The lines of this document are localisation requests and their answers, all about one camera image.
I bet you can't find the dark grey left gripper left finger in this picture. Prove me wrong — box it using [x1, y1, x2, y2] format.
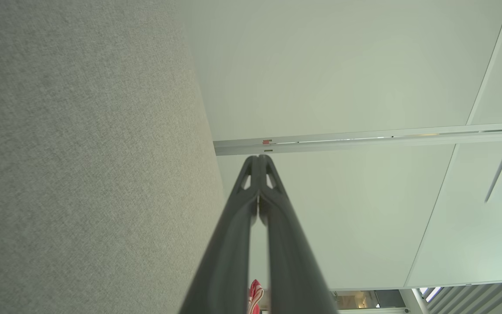
[179, 155, 260, 314]

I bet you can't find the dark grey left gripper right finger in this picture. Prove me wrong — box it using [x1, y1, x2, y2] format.
[258, 154, 339, 314]

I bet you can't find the red jersey with white sleeves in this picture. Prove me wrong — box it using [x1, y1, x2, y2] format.
[248, 279, 265, 314]

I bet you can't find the grey slatted panel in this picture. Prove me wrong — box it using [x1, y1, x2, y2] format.
[419, 281, 502, 314]

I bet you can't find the grey metal frame post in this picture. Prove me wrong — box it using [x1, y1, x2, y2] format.
[213, 122, 502, 156]

